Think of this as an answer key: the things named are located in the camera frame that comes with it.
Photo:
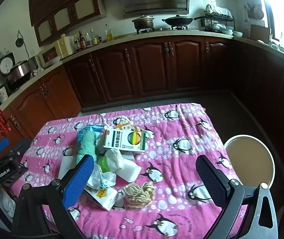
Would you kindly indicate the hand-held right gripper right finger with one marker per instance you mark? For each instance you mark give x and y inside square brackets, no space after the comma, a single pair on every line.
[211,180]

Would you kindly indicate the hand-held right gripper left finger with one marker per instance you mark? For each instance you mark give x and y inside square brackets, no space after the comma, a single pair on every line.
[79,179]

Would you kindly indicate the white tissue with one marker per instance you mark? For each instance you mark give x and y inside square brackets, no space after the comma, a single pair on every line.
[107,179]

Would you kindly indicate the teal fluffy cloth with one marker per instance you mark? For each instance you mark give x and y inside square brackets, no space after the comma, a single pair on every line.
[87,144]

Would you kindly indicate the white round bin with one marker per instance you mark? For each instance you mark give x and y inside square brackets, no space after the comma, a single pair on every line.
[251,161]

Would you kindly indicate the white green medicine box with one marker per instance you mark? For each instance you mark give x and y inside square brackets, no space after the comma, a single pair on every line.
[122,139]

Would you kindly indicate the white box with yellow label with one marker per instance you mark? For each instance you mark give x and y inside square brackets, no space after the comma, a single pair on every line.
[105,198]

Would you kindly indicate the pink penguin printed blanket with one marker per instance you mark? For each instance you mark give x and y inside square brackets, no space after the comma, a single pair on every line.
[181,159]

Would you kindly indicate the white green plastic bag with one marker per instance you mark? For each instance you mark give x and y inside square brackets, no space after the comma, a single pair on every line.
[112,159]

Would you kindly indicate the blue foil packet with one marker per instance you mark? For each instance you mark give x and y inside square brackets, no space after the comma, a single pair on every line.
[95,129]

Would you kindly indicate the orange white packet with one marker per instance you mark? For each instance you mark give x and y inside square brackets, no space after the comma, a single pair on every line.
[124,125]

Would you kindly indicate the steel rice cooker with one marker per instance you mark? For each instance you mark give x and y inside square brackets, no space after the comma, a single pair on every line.
[19,74]

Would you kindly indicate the round dial kitchen scale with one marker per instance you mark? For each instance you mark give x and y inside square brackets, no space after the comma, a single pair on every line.
[5,66]

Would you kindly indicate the cream microwave oven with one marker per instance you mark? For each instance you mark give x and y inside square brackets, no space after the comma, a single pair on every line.
[49,56]

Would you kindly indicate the brown sauce bottle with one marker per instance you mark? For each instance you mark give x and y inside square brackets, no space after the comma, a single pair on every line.
[82,42]

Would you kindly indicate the brown wooden lower cabinets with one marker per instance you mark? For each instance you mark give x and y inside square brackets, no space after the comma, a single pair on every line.
[151,67]

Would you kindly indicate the clear glass bottle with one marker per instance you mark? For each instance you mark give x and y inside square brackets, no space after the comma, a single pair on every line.
[89,41]

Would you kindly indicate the yellow capped bottle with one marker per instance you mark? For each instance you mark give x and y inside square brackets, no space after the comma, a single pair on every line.
[94,38]

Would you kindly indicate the yellow oil bottle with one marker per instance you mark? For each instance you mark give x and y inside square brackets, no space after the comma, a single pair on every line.
[109,34]

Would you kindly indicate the white bowl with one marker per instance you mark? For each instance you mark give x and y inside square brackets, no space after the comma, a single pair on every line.
[238,34]
[226,31]

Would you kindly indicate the brown cutting board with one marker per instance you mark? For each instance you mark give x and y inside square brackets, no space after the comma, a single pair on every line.
[259,33]

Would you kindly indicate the black dish rack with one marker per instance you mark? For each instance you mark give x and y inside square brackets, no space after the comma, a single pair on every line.
[218,21]

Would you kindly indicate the gas stove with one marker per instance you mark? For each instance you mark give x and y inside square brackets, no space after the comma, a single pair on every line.
[156,29]

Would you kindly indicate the black wok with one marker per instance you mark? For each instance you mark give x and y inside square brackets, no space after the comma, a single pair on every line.
[178,21]

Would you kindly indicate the metal cooking pot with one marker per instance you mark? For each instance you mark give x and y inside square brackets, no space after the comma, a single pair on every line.
[144,23]

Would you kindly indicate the brown upper wall cabinets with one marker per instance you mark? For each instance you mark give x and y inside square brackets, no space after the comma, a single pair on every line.
[64,12]

